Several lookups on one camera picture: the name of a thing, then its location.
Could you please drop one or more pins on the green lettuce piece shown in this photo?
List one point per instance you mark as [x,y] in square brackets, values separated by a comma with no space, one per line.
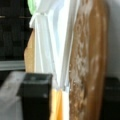
[31,6]

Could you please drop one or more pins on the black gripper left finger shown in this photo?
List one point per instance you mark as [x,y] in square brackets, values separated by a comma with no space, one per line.
[35,91]

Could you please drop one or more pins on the white round divided tray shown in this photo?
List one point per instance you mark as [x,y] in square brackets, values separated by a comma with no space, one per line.
[53,22]

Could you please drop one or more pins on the brown meat patty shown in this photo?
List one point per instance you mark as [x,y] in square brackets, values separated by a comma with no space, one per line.
[88,60]

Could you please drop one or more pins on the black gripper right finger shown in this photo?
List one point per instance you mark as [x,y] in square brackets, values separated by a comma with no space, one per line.
[112,99]

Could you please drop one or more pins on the yellow cheese slice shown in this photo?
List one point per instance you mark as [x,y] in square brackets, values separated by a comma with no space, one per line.
[59,109]

